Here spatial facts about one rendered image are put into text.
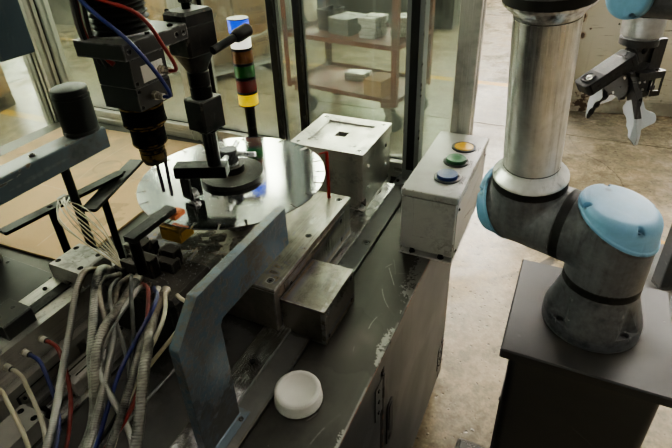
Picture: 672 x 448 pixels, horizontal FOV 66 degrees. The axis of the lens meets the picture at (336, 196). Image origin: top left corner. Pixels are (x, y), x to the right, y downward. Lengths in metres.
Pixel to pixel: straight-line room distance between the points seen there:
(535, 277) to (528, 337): 0.16
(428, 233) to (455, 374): 0.89
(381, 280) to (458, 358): 0.93
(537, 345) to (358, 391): 0.30
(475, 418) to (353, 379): 0.95
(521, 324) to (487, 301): 1.16
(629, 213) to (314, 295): 0.48
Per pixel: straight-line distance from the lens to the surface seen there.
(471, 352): 1.90
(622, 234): 0.82
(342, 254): 1.03
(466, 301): 2.08
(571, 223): 0.84
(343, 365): 0.84
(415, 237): 1.02
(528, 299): 0.99
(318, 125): 1.23
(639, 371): 0.93
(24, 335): 0.88
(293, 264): 0.87
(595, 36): 3.77
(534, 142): 0.79
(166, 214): 0.80
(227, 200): 0.87
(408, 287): 0.97
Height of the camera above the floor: 1.39
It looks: 31 degrees down
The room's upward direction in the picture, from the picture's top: 3 degrees counter-clockwise
